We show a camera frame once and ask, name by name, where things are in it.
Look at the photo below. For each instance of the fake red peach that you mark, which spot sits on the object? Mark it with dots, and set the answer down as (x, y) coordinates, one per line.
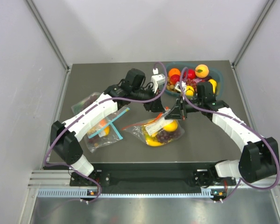
(174, 79)

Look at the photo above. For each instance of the teal plastic fruit basket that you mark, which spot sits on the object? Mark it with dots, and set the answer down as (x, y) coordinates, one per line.
(213, 74)

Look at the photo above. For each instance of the fake yellow lemon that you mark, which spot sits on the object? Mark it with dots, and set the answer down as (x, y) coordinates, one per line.
(190, 91)

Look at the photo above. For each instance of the grey slotted cable duct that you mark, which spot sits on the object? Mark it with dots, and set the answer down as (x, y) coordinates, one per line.
(88, 193)

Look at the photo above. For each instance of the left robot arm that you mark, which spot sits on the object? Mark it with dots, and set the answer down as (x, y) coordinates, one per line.
(65, 136)

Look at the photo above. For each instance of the fake longan cluster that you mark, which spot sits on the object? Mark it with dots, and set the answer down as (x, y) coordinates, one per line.
(169, 86)

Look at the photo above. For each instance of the upper blue zip bag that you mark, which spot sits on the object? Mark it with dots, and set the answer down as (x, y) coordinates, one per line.
(95, 112)

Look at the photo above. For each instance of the blue zip bag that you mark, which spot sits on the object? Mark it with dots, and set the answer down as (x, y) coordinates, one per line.
(95, 112)
(102, 134)

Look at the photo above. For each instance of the red zip bag with fruit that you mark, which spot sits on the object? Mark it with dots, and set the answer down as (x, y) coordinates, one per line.
(156, 132)

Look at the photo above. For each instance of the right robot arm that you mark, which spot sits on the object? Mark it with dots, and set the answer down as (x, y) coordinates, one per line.
(259, 156)

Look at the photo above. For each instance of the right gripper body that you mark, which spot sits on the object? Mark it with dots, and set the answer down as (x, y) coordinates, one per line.
(189, 108)

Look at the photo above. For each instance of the fake red apple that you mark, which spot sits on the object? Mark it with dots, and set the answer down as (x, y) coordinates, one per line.
(190, 74)

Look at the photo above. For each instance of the lower blue zip bag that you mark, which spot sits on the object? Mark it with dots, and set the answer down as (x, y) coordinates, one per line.
(102, 134)

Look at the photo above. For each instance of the fake grape bunch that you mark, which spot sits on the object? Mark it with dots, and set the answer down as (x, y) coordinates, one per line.
(190, 82)

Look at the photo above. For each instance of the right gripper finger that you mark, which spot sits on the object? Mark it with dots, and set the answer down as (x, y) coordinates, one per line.
(173, 116)
(176, 109)

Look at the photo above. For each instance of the fake orange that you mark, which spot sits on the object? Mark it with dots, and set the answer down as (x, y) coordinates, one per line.
(174, 71)

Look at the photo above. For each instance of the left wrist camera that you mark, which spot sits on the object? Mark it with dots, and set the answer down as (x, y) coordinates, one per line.
(157, 79)

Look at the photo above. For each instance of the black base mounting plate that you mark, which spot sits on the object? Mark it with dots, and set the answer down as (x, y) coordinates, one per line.
(193, 174)

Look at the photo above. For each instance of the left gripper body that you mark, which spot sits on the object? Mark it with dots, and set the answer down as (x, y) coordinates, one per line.
(149, 106)

